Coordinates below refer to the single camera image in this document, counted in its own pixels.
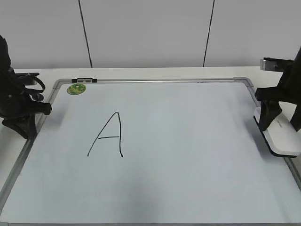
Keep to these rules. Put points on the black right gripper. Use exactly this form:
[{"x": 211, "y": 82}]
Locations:
[{"x": 287, "y": 90}]

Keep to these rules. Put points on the whiteboard with grey frame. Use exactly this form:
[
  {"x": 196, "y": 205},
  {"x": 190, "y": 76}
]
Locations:
[{"x": 209, "y": 171}]

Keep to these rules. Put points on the white whiteboard eraser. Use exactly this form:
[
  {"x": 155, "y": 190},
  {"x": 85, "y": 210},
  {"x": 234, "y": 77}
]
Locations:
[{"x": 282, "y": 139}]

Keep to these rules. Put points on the green round magnet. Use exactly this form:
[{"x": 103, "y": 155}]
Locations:
[{"x": 76, "y": 89}]

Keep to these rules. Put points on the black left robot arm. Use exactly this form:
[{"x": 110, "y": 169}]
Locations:
[{"x": 82, "y": 109}]

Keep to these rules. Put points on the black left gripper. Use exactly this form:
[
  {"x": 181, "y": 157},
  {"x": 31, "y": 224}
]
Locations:
[{"x": 21, "y": 98}]

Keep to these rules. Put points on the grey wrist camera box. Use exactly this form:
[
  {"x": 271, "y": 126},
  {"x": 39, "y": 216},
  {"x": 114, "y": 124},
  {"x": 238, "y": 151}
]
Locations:
[{"x": 274, "y": 64}]

